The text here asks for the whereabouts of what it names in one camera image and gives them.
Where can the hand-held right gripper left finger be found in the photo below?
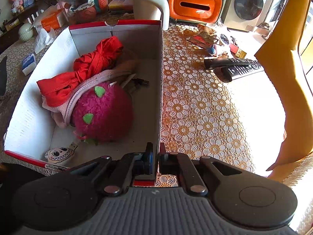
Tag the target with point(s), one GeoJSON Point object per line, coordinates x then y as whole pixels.
{"type": "Point", "coordinates": [149, 159]}

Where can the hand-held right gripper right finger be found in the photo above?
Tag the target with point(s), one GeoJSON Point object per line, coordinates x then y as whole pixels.
{"type": "Point", "coordinates": [162, 162]}

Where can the white cardboard box red rim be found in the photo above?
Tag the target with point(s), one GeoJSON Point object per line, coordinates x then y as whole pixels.
{"type": "Point", "coordinates": [31, 127]}

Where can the pink plush dragon fruit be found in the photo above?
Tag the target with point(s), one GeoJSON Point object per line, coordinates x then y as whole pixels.
{"type": "Point", "coordinates": [110, 117]}

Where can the pink cloth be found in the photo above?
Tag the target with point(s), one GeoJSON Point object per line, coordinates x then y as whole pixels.
{"type": "Point", "coordinates": [61, 114]}

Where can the red fabric bundle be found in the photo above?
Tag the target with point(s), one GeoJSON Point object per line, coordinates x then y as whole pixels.
{"type": "Point", "coordinates": [97, 58]}

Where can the blue and white tissue pack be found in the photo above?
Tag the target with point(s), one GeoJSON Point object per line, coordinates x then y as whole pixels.
{"type": "Point", "coordinates": [28, 64]}

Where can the dark wooden sideboard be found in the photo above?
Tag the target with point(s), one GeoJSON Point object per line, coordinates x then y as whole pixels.
{"type": "Point", "coordinates": [9, 35]}

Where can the white round jar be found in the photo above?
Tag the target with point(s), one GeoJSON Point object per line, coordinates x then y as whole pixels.
{"type": "Point", "coordinates": [25, 32]}

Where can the white slatted stand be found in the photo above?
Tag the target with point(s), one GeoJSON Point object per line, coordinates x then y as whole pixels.
{"type": "Point", "coordinates": [35, 16]}

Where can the white and orange carton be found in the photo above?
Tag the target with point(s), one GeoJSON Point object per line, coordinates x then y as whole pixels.
{"type": "Point", "coordinates": [50, 20]}

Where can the silver usb plug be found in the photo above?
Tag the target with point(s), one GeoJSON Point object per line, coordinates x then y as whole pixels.
{"type": "Point", "coordinates": [73, 145]}

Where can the pale flat strip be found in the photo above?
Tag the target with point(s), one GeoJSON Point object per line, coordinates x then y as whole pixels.
{"type": "Point", "coordinates": [128, 80]}

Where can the red patterned ball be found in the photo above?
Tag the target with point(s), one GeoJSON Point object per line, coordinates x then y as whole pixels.
{"type": "Point", "coordinates": [85, 14]}

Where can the black remote control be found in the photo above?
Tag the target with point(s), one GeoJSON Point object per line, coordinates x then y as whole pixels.
{"type": "Point", "coordinates": [242, 72]}
{"type": "Point", "coordinates": [227, 63]}

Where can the small blue toy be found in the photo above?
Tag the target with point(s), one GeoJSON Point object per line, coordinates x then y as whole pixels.
{"type": "Point", "coordinates": [212, 50]}

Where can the orange crochet ball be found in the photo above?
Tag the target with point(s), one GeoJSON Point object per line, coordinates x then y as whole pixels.
{"type": "Point", "coordinates": [103, 3]}

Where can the brown snack packet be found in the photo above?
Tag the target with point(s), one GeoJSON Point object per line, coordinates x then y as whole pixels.
{"type": "Point", "coordinates": [200, 38]}

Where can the red and yellow small box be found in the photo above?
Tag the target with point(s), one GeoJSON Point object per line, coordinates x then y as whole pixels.
{"type": "Point", "coordinates": [238, 51]}

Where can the colourful compartment box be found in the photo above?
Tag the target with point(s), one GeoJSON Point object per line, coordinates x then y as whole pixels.
{"type": "Point", "coordinates": [121, 3]}

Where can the cream fuzzy cushion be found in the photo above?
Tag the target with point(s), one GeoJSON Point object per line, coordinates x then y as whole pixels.
{"type": "Point", "coordinates": [300, 188]}

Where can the yellow chair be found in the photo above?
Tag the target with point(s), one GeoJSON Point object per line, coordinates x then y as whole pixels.
{"type": "Point", "coordinates": [288, 78]}

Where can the orange tissue box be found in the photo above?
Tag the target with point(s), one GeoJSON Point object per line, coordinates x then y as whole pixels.
{"type": "Point", "coordinates": [195, 7]}

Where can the silver washing machine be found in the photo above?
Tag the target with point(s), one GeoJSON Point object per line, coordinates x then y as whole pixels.
{"type": "Point", "coordinates": [247, 5]}

